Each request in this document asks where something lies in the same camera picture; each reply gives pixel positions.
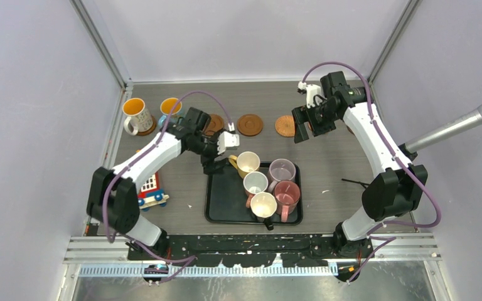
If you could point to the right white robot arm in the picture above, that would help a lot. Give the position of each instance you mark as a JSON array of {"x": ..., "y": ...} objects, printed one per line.
[{"x": 397, "y": 184}]

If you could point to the dark wooden coaster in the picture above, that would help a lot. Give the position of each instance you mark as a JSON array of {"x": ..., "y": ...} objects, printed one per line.
[{"x": 216, "y": 123}]

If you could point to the woven rattan coaster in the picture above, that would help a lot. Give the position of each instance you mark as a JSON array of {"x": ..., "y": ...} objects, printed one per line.
[{"x": 285, "y": 126}]

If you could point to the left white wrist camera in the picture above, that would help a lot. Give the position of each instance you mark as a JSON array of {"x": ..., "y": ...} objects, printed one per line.
[{"x": 228, "y": 139}]

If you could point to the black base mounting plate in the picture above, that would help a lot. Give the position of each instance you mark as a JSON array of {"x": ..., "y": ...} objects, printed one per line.
[{"x": 250, "y": 251}]

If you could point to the black serving tray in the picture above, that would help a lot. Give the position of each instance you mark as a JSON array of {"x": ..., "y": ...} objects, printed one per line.
[{"x": 226, "y": 198}]

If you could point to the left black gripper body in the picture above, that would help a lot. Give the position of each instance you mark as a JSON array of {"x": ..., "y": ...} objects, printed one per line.
[{"x": 206, "y": 148}]

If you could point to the white mug orange inside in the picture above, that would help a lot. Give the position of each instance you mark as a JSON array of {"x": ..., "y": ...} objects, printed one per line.
[{"x": 138, "y": 117}]

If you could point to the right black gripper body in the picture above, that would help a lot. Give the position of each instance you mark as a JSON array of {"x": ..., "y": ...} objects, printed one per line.
[{"x": 321, "y": 119}]

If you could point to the blue mug orange inside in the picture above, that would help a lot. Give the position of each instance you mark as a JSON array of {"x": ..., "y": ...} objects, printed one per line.
[{"x": 171, "y": 106}]

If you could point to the white mug black handle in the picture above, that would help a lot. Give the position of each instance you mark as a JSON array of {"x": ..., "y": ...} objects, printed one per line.
[{"x": 263, "y": 206}]

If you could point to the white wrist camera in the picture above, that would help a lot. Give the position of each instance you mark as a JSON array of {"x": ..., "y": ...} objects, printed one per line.
[
  {"x": 312, "y": 92},
  {"x": 228, "y": 139}
]

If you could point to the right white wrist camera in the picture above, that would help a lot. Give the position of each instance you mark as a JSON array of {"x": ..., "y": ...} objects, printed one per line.
[{"x": 312, "y": 92}]

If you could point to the white mug pink handle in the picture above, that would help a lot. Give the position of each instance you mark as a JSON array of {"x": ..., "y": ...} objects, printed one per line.
[{"x": 253, "y": 183}]

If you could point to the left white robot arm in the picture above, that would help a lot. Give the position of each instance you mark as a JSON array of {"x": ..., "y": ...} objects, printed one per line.
[{"x": 113, "y": 196}]

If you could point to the brown wooden coaster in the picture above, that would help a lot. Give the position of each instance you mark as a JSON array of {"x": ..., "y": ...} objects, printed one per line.
[
  {"x": 150, "y": 130},
  {"x": 250, "y": 125}
]

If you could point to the cream mug yellow handle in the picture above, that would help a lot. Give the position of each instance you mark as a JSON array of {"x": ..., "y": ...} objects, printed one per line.
[{"x": 245, "y": 163}]

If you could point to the lilac mug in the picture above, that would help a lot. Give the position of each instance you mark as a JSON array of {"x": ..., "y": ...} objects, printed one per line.
[{"x": 280, "y": 170}]

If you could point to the silver microphone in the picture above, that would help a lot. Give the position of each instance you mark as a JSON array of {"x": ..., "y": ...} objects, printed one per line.
[{"x": 457, "y": 126}]

